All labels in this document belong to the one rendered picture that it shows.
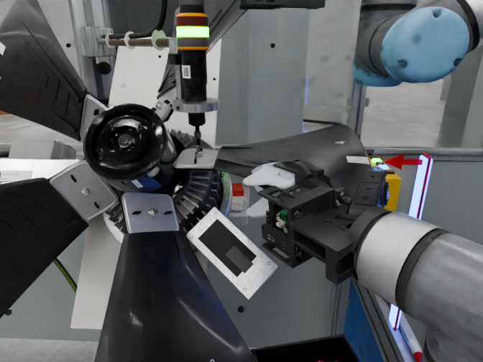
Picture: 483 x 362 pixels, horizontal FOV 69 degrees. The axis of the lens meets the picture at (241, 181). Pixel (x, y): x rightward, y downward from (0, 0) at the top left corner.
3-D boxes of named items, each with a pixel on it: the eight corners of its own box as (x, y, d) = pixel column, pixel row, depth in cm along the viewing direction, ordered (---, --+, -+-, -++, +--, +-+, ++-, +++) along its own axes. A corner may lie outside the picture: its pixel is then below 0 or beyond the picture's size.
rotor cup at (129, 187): (102, 146, 64) (65, 108, 51) (180, 124, 64) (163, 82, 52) (116, 222, 59) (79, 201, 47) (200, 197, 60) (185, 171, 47)
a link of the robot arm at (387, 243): (454, 214, 29) (440, 291, 33) (403, 196, 33) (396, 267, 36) (399, 250, 26) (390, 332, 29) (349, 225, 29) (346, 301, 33)
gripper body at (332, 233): (253, 187, 38) (341, 232, 29) (311, 164, 42) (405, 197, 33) (258, 246, 41) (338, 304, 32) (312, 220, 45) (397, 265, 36)
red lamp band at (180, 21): (171, 26, 49) (170, 16, 49) (200, 27, 51) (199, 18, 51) (184, 25, 46) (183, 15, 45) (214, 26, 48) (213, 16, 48)
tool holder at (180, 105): (160, 105, 55) (154, 37, 52) (200, 101, 59) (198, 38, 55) (183, 114, 48) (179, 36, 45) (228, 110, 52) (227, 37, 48)
